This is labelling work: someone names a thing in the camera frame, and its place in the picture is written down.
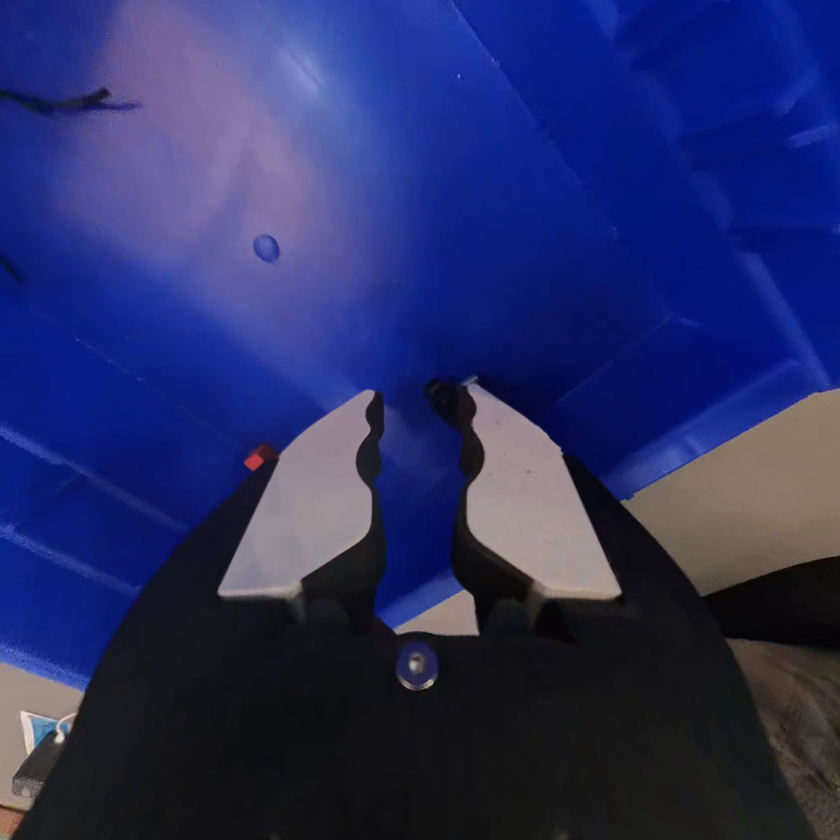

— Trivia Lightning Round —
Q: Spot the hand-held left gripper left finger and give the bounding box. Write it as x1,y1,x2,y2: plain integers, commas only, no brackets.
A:
217,389,388,632

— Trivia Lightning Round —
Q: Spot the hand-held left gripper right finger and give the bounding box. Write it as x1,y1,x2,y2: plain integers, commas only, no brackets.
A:
451,382,624,632

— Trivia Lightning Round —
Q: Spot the small black spring part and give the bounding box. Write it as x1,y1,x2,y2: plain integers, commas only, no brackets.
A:
425,378,480,429

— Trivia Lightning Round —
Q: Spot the blue plastic bin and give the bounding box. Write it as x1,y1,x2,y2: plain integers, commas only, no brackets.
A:
0,0,840,690

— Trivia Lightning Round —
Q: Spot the black thread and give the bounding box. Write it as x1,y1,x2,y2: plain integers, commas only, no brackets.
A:
0,87,142,117

